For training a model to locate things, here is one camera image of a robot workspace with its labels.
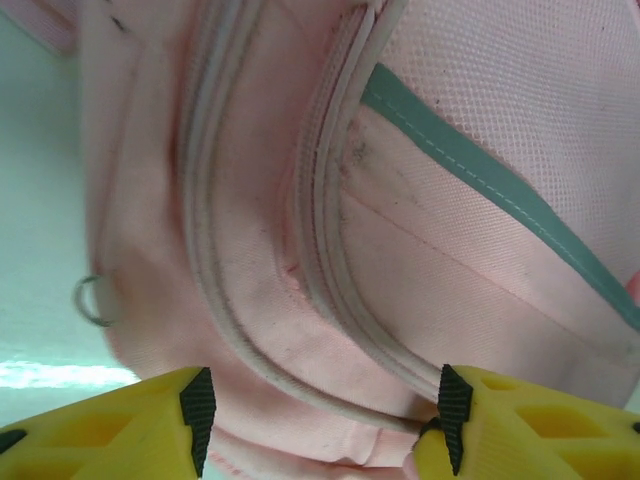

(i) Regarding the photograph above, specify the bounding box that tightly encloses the pink backpack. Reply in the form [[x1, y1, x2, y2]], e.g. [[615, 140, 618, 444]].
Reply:
[[0, 0, 640, 480]]

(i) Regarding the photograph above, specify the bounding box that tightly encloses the grey metal zipper ring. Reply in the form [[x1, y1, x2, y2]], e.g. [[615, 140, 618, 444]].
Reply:
[[73, 275, 121, 329]]

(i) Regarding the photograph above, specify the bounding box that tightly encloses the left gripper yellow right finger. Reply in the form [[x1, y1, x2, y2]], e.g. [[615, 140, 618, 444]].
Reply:
[[409, 363, 640, 480]]

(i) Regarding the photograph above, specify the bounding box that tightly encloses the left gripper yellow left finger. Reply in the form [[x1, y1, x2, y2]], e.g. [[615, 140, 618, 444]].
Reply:
[[0, 366, 217, 480]]

